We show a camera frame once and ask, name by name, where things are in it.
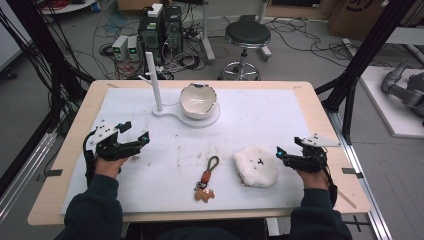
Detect aluminium rail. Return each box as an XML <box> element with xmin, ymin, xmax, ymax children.
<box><xmin>324</xmin><ymin>108</ymin><xmax>394</xmax><ymax>240</ymax></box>
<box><xmin>0</xmin><ymin>129</ymin><xmax>58</xmax><ymax>225</ymax></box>

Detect person's left hand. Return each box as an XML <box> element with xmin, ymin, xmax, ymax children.
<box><xmin>94</xmin><ymin>155</ymin><xmax>130</xmax><ymax>180</ymax></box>

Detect left hand-held gripper cable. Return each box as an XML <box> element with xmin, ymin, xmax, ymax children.
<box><xmin>82</xmin><ymin>130</ymin><xmax>97</xmax><ymax>188</ymax></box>

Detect black metal frame post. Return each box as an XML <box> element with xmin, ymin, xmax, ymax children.
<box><xmin>4</xmin><ymin>0</ymin><xmax>96</xmax><ymax>134</ymax></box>
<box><xmin>314</xmin><ymin>0</ymin><xmax>418</xmax><ymax>145</ymax></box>

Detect white shell-shaped bowl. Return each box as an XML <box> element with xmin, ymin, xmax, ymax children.
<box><xmin>178</xmin><ymin>82</ymin><xmax>219</xmax><ymax>121</ymax></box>

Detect hand-held gripper cable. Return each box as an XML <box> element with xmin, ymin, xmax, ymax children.
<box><xmin>319</xmin><ymin>155</ymin><xmax>339</xmax><ymax>208</ymax></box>
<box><xmin>82</xmin><ymin>130</ymin><xmax>97</xmax><ymax>188</ymax></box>

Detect keychain with bear charm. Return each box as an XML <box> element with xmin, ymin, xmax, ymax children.
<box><xmin>194</xmin><ymin>155</ymin><xmax>221</xmax><ymax>204</ymax></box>

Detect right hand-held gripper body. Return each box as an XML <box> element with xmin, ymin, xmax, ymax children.
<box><xmin>286</xmin><ymin>133</ymin><xmax>342</xmax><ymax>174</ymax></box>

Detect white stand with post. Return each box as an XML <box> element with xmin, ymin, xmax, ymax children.
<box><xmin>137</xmin><ymin>51</ymin><xmax>221</xmax><ymax>129</ymax></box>

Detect grey power supply unit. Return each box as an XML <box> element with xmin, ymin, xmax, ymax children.
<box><xmin>111</xmin><ymin>34</ymin><xmax>130</xmax><ymax>62</ymax></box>
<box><xmin>127</xmin><ymin>34</ymin><xmax>142</xmax><ymax>62</ymax></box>

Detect person's right hand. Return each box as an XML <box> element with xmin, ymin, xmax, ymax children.
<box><xmin>295</xmin><ymin>169</ymin><xmax>330</xmax><ymax>191</ymax></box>

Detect white fluffy pouch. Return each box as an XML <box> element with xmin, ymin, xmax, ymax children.
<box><xmin>232</xmin><ymin>145</ymin><xmax>280</xmax><ymax>189</ymax></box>

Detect cardboard box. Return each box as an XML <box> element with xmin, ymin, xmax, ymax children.
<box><xmin>327</xmin><ymin>0</ymin><xmax>424</xmax><ymax>42</ymax></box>

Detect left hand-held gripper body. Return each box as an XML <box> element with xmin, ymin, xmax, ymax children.
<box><xmin>83</xmin><ymin>121</ymin><xmax>142</xmax><ymax>162</ymax></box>

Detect white floor platform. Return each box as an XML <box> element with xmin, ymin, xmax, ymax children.
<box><xmin>359</xmin><ymin>65</ymin><xmax>424</xmax><ymax>139</ymax></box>

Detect black computer tower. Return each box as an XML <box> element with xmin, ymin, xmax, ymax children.
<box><xmin>162</xmin><ymin>4</ymin><xmax>184</xmax><ymax>55</ymax></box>
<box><xmin>137</xmin><ymin>5</ymin><xmax>165</xmax><ymax>66</ymax></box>

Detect white box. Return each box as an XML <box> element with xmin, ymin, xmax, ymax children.
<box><xmin>146</xmin><ymin>2</ymin><xmax>164</xmax><ymax>19</ymax></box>

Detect person's lap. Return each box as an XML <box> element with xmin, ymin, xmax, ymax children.
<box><xmin>125</xmin><ymin>217</ymin><xmax>295</xmax><ymax>240</ymax></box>

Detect white table mat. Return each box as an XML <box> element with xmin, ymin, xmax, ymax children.
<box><xmin>59</xmin><ymin>87</ymin><xmax>322</xmax><ymax>215</ymax></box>

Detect wooden table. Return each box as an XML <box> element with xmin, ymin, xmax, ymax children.
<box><xmin>27</xmin><ymin>79</ymin><xmax>372</xmax><ymax>227</ymax></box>

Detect black round stool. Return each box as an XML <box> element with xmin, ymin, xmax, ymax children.
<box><xmin>217</xmin><ymin>20</ymin><xmax>272</xmax><ymax>81</ymax></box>

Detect right hand-held gripper cable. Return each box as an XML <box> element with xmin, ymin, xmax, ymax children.
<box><xmin>319</xmin><ymin>155</ymin><xmax>339</xmax><ymax>208</ymax></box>

